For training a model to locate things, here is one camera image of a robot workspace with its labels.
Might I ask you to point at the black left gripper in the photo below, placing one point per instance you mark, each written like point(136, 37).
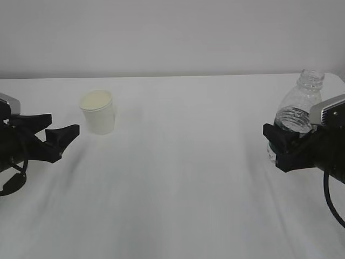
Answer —
point(19, 141)

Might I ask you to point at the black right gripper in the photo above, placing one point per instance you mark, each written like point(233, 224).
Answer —
point(322, 149)

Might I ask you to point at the clear green-label water bottle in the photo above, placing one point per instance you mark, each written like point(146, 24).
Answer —
point(293, 112)

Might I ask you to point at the white paper cup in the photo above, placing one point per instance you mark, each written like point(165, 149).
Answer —
point(97, 107)

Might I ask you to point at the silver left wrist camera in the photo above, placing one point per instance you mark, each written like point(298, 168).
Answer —
point(12, 104)

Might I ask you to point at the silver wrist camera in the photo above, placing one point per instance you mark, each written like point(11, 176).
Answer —
point(12, 104)
point(328, 113)

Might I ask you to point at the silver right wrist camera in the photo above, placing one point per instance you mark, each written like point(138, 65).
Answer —
point(328, 113)

